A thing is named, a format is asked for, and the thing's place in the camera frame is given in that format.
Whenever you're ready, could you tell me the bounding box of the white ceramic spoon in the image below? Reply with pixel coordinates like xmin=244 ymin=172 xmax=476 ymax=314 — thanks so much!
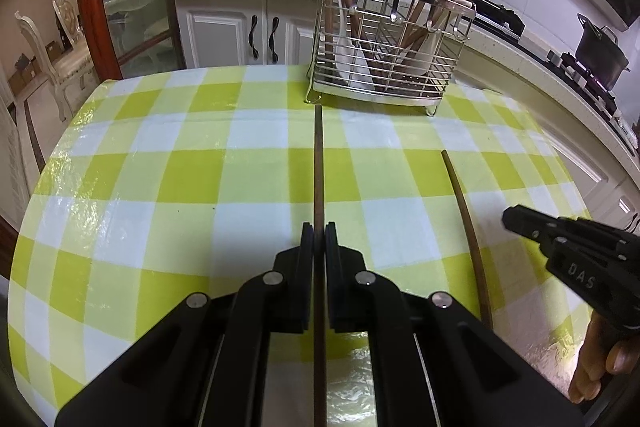
xmin=311 ymin=0 xmax=374 ymax=93
xmin=401 ymin=8 xmax=448 ymax=77

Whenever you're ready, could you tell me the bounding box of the person's right hand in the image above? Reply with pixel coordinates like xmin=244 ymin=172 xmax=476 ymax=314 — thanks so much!
xmin=568 ymin=311 xmax=639 ymax=404

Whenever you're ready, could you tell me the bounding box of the black gas stove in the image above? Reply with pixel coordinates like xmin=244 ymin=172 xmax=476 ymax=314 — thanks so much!
xmin=464 ymin=0 xmax=640 ymax=148

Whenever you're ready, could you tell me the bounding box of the black stock pot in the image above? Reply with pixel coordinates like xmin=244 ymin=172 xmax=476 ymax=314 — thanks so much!
xmin=575 ymin=13 xmax=629 ymax=91

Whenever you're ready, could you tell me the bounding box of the green checkered tablecloth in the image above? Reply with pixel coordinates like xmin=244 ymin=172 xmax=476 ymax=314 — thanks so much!
xmin=9 ymin=66 xmax=589 ymax=425

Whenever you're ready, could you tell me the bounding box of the white dining chair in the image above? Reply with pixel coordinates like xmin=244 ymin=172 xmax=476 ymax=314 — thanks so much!
xmin=13 ymin=0 xmax=101 ymax=122

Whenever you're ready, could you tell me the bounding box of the metal wire utensil rack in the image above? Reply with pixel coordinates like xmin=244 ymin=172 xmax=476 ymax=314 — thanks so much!
xmin=306 ymin=0 xmax=476 ymax=116

